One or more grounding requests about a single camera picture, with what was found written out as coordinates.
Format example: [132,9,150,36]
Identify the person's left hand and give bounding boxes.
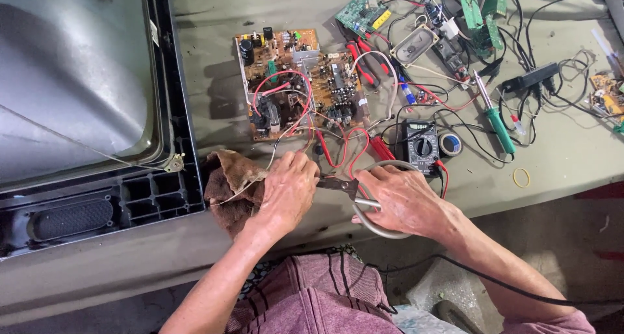
[253,151,321,238]

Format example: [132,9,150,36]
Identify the person's right hand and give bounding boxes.
[351,166,464,240]

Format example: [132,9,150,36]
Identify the metal scissors with grey handles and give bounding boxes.
[317,160,421,240]

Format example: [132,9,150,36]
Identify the red multimeter probe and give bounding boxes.
[314,129,338,168]

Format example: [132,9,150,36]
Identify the black digital multimeter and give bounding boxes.
[400,119,441,175]

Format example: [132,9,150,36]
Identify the brown cloth rag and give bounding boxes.
[202,149,269,238]

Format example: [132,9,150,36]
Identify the roll of electrical tape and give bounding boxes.
[438,132,464,157]

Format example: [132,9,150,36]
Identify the yellow rubber band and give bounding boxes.
[512,167,531,189]

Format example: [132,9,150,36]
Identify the person's purple striped shirt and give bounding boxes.
[224,252,406,334]

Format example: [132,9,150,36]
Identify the large brown circuit board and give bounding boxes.
[235,28,370,143]

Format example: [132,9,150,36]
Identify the long black circuit module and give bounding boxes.
[423,2,472,84]

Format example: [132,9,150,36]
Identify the oval grey speaker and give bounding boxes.
[389,23,440,68]

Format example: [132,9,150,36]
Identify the black power adapter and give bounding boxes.
[501,62,561,93]

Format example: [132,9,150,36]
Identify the green board with yellow connector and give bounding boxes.
[334,0,393,39]

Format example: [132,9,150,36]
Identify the green circuit board assembly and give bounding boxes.
[457,0,509,58]

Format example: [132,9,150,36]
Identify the small brown circuit board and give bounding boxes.
[587,72,624,131]

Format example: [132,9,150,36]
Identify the grey CRT television set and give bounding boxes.
[0,0,206,262]

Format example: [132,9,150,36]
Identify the thin white wire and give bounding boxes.
[210,138,281,207]

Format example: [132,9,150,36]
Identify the red-handled screwdriver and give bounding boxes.
[369,135,397,162]

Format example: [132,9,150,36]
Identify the red test lead wire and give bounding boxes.
[336,127,372,181]

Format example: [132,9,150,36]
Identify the thick black cable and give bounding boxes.
[365,253,624,308]

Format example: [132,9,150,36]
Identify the green-handled soldering iron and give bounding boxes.
[472,69,517,155]

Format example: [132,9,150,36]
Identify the red-handled pliers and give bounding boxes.
[344,38,391,87]

